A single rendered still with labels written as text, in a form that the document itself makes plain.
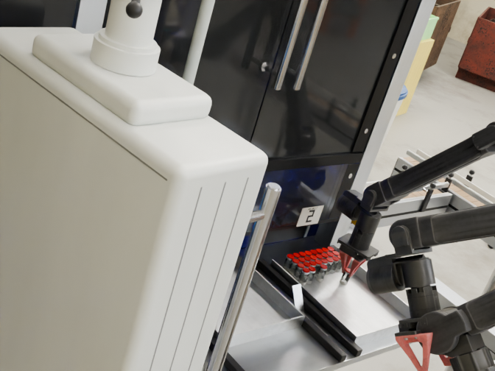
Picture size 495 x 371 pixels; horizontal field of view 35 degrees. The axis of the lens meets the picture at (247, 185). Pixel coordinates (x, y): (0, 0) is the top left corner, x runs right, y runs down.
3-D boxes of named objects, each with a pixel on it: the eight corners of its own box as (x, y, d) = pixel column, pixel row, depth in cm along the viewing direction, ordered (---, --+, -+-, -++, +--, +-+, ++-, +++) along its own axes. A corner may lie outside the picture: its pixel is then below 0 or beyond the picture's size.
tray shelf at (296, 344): (124, 275, 195) (125, 269, 194) (318, 240, 240) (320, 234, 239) (236, 404, 165) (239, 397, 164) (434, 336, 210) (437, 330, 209)
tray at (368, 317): (268, 269, 213) (272, 259, 211) (334, 257, 229) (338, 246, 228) (352, 347, 191) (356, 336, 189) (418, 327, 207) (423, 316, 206)
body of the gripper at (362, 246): (347, 238, 217) (355, 215, 213) (377, 256, 212) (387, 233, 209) (335, 244, 211) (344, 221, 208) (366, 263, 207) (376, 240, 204)
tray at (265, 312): (142, 266, 197) (145, 255, 196) (222, 252, 214) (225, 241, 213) (219, 350, 176) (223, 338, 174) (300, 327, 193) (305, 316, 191)
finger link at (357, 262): (341, 263, 220) (352, 236, 216) (362, 277, 216) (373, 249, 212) (329, 271, 214) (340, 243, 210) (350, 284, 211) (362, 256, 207)
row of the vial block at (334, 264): (290, 277, 212) (295, 263, 210) (336, 267, 223) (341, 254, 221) (295, 281, 211) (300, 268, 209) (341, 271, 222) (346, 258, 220)
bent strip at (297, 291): (285, 303, 200) (292, 285, 197) (293, 301, 202) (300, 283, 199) (321, 337, 191) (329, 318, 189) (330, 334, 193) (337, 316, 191)
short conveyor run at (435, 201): (317, 241, 243) (333, 199, 236) (286, 216, 253) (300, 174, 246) (446, 218, 287) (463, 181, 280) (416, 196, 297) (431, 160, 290)
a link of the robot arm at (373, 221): (373, 216, 202) (387, 213, 206) (355, 202, 207) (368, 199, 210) (364, 238, 205) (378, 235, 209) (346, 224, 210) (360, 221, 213)
